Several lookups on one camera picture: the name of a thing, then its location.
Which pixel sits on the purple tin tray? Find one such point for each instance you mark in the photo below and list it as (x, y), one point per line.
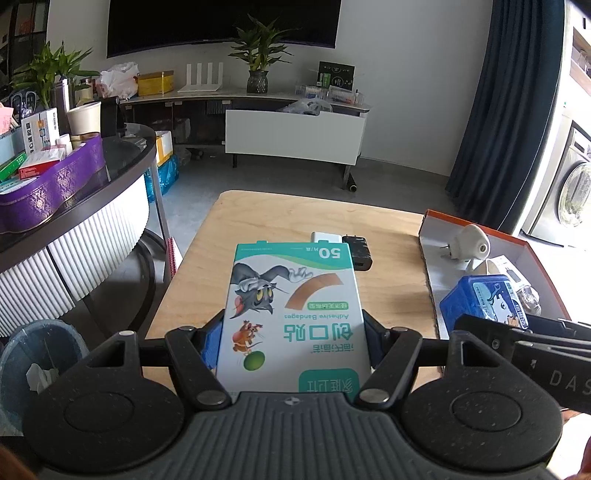
(46, 194)

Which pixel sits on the teal cartoon bandage box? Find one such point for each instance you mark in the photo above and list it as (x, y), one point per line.
(295, 300)

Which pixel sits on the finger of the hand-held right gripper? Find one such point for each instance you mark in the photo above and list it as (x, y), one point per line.
(480, 327)

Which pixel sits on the blue cartoon tin box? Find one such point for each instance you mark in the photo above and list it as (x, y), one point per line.
(485, 295)

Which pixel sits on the silver washing machine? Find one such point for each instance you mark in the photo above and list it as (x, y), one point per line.
(568, 194)

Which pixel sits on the white paper cup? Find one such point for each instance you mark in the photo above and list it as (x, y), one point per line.
(85, 117)

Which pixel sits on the round dark-topped coffee table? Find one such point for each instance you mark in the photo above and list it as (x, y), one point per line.
(92, 240)

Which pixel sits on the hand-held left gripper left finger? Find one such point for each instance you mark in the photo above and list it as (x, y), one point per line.
(212, 344)

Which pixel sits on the dark blue curtain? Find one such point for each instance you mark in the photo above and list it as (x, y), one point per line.
(503, 115)

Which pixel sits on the white power bank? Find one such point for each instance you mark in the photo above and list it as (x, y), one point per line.
(325, 237)

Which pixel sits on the leafy bamboo plant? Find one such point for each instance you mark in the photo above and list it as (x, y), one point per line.
(51, 69)

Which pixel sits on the black television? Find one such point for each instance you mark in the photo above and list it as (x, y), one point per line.
(221, 23)

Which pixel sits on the black cylinder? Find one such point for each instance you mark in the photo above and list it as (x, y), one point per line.
(352, 182)

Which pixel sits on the red notebook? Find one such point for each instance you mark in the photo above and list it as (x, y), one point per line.
(172, 258)

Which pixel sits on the white and blue medicine box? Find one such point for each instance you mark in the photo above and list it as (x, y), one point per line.
(39, 131)

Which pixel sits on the green and black box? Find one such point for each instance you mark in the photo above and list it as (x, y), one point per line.
(336, 76)

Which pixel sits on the red and white medicine box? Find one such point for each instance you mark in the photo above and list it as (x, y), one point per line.
(41, 164)

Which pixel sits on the white plastic bag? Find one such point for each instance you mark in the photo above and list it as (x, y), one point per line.
(117, 81)

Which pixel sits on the clear acrylic organizer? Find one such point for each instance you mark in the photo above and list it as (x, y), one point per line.
(341, 94)

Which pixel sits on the blue plastic bag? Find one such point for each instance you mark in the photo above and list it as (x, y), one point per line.
(161, 177)

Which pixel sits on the yellow tin box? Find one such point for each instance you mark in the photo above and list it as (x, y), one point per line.
(156, 83)

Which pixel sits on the green medicine box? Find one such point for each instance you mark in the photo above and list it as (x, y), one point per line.
(11, 168)

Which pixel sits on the black charger adapter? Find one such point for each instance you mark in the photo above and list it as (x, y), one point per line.
(360, 254)

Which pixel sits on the white wall plug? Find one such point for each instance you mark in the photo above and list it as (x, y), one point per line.
(468, 240)

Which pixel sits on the white cardboard box orange tape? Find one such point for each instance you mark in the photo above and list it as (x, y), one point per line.
(164, 147)

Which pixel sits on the white television console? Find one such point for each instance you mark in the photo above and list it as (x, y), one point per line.
(295, 134)

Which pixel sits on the white ribbed packet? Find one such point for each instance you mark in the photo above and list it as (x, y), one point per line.
(510, 270)

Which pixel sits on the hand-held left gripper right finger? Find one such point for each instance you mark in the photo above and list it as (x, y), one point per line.
(375, 344)

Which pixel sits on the silver thermos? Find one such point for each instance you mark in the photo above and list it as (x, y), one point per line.
(62, 101)

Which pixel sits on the trash bin with bag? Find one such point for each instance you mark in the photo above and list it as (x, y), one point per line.
(27, 341)

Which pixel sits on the white router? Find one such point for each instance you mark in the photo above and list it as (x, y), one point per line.
(201, 81)

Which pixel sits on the potted plant in vase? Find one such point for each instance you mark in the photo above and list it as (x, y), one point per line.
(258, 50)

